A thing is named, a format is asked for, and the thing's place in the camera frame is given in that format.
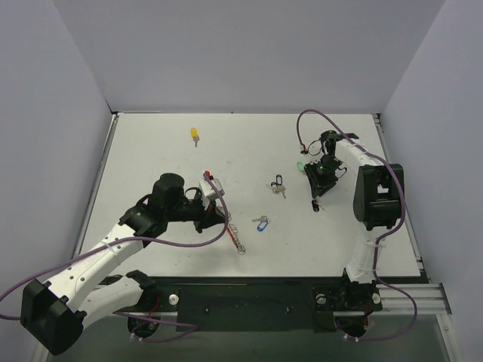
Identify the blue tagged key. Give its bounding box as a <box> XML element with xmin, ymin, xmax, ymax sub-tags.
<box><xmin>252</xmin><ymin>215</ymin><xmax>270</xmax><ymax>232</ymax></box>

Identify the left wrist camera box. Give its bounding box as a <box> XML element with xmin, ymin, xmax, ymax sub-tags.
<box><xmin>198</xmin><ymin>171</ymin><xmax>225</xmax><ymax>208</ymax></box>

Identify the yellow tagged key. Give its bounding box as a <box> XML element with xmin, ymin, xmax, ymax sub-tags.
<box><xmin>191</xmin><ymin>127</ymin><xmax>199</xmax><ymax>147</ymax></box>

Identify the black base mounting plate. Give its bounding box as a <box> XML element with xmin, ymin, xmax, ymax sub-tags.
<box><xmin>130</xmin><ymin>277</ymin><xmax>383</xmax><ymax>333</ymax></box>

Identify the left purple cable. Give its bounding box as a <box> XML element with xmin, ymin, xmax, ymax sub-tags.
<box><xmin>0</xmin><ymin>176</ymin><xmax>231</xmax><ymax>343</ymax></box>

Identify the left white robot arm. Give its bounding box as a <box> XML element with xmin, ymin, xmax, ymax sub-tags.
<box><xmin>20</xmin><ymin>172</ymin><xmax>228</xmax><ymax>355</ymax></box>

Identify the black tagged key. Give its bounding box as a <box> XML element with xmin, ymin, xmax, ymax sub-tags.
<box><xmin>311</xmin><ymin>199</ymin><xmax>324</xmax><ymax>213</ymax></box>

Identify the black carabiner key bunch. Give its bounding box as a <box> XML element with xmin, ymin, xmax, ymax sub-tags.
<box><xmin>266</xmin><ymin>174</ymin><xmax>286</xmax><ymax>199</ymax></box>

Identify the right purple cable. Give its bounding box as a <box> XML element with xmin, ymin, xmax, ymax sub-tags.
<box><xmin>296</xmin><ymin>109</ymin><xmax>418</xmax><ymax>342</ymax></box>

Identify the red handled keyring holder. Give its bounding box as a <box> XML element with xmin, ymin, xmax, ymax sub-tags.
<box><xmin>227</xmin><ymin>213</ymin><xmax>246</xmax><ymax>255</ymax></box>

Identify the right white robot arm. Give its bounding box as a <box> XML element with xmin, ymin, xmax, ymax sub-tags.
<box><xmin>304</xmin><ymin>130</ymin><xmax>404</xmax><ymax>308</ymax></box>

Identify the purple cable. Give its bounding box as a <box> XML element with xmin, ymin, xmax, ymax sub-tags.
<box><xmin>296</xmin><ymin>109</ymin><xmax>418</xmax><ymax>342</ymax></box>
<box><xmin>0</xmin><ymin>176</ymin><xmax>231</xmax><ymax>343</ymax></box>

